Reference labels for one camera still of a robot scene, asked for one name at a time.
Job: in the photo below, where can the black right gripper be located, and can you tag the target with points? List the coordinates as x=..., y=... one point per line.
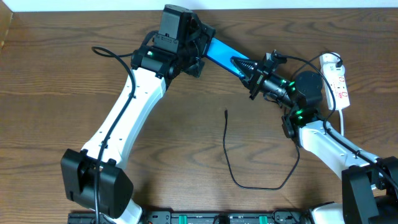
x=259, y=74

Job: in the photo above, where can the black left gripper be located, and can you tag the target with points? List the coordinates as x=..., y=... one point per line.
x=198, y=66

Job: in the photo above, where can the blue Galaxy smartphone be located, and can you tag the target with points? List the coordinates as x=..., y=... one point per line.
x=221, y=54

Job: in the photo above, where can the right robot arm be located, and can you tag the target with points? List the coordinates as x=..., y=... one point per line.
x=369, y=183

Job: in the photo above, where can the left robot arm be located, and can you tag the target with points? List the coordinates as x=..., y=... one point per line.
x=94, y=176

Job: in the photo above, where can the white USB charger adapter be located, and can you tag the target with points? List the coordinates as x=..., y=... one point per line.
x=330, y=70

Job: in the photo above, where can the white power strip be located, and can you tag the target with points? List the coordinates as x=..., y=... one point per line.
x=338, y=85

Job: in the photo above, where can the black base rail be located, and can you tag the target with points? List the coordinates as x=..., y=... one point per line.
x=278, y=216

